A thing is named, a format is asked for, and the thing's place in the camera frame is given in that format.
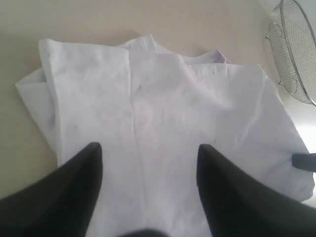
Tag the white t-shirt red print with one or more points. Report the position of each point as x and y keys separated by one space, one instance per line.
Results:
x=150 y=109

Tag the metal wire mesh basket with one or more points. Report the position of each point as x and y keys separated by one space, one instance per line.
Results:
x=293 y=46

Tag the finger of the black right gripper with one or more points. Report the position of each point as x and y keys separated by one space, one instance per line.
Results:
x=305 y=162

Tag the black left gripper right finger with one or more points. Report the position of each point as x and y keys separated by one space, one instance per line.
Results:
x=237 y=205

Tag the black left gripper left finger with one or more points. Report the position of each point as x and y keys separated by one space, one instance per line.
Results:
x=60 y=204

